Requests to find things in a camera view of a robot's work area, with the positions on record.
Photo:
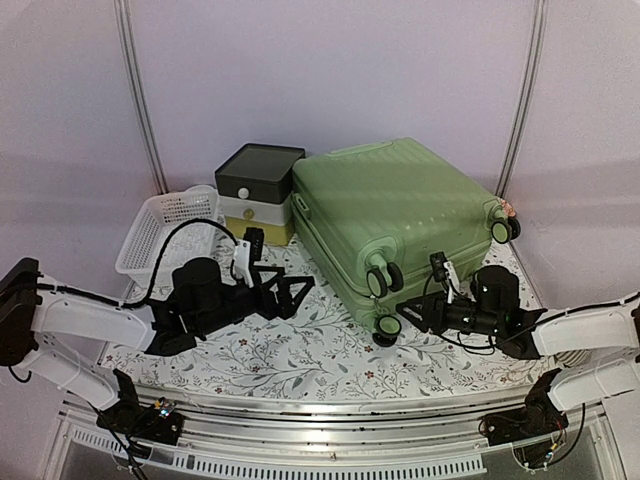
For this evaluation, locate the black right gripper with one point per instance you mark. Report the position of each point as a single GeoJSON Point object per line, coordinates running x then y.
{"type": "Point", "coordinates": [433, 313]}

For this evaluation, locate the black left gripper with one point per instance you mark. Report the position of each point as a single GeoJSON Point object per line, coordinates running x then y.
{"type": "Point", "coordinates": [284, 305]}

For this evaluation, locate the drawer cabinet with dark top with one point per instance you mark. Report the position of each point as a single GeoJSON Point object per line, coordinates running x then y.
{"type": "Point", "coordinates": [255, 186]}

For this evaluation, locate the green hard-shell suitcase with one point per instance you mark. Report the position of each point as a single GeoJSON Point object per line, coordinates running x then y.
{"type": "Point", "coordinates": [370, 216]}

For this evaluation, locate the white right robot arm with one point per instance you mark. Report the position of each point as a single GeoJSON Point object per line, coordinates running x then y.
{"type": "Point", "coordinates": [595, 347]}

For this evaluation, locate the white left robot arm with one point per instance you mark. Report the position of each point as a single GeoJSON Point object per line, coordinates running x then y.
{"type": "Point", "coordinates": [40, 319]}

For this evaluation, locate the small patterned bowl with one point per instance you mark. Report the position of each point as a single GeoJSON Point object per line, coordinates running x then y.
{"type": "Point", "coordinates": [502, 210]}

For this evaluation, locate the white plastic mesh basket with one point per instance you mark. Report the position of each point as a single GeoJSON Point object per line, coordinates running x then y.
{"type": "Point", "coordinates": [155, 234]}

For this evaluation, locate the aluminium front rail frame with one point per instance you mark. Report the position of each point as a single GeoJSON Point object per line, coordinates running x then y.
{"type": "Point", "coordinates": [226, 437]}

